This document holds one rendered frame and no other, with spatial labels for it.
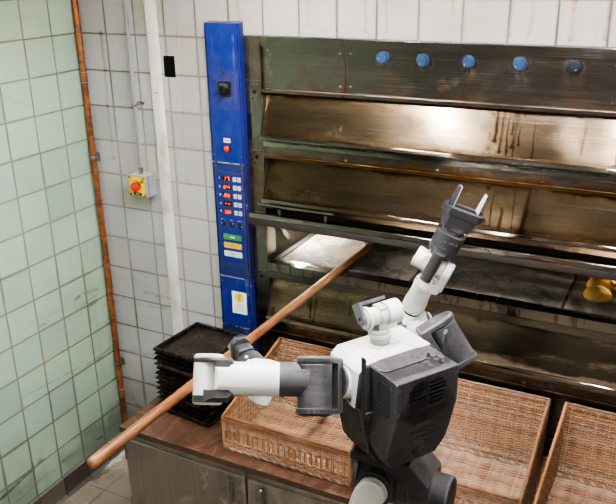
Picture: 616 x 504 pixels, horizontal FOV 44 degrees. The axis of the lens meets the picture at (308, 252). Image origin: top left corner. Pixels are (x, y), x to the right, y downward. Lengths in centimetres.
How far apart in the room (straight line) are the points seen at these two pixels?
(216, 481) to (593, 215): 173
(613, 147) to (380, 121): 80
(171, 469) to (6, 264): 107
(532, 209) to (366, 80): 75
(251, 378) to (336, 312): 126
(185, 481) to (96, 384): 88
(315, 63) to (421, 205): 66
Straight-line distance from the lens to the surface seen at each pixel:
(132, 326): 386
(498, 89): 272
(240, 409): 316
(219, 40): 309
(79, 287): 370
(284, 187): 309
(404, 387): 194
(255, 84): 307
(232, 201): 321
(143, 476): 343
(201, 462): 318
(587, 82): 266
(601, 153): 267
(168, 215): 344
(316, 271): 315
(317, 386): 196
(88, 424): 399
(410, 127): 282
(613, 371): 294
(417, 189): 288
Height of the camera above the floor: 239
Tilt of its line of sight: 21 degrees down
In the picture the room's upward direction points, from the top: 1 degrees counter-clockwise
